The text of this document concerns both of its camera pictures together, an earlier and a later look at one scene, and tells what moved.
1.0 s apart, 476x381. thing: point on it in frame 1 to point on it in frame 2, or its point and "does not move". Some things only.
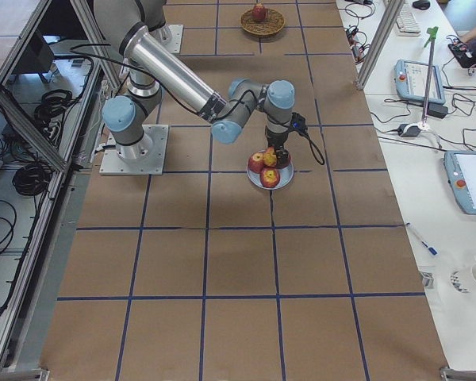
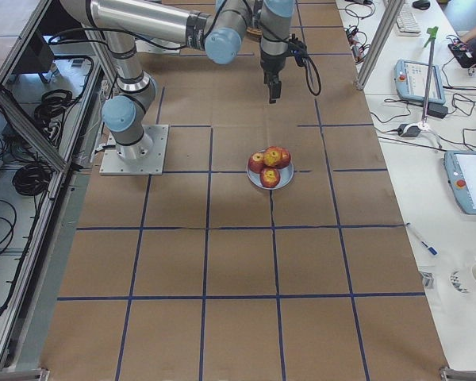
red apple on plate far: x=289 y=163 does not move
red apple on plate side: x=256 y=162 does not move
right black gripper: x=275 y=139 to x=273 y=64
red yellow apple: x=269 y=156 does not move
